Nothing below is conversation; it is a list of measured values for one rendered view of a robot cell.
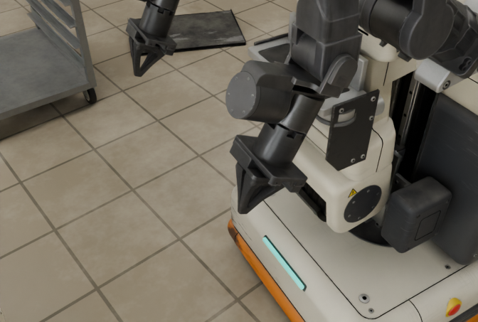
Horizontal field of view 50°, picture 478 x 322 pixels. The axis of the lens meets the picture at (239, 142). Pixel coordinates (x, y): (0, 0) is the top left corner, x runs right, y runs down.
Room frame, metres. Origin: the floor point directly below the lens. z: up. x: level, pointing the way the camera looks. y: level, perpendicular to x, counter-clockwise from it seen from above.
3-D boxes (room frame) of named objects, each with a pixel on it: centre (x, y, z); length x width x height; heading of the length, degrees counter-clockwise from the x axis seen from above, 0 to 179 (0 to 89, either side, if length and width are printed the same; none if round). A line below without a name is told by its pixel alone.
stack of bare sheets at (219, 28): (2.56, 0.30, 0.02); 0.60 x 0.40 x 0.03; 102
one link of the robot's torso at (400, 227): (0.85, -0.29, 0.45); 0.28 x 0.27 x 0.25; 30
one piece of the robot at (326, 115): (0.84, -0.15, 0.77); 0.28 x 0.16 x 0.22; 30
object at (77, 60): (2.07, 0.83, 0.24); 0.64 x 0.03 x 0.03; 37
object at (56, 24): (2.07, 0.83, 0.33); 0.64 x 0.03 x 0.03; 37
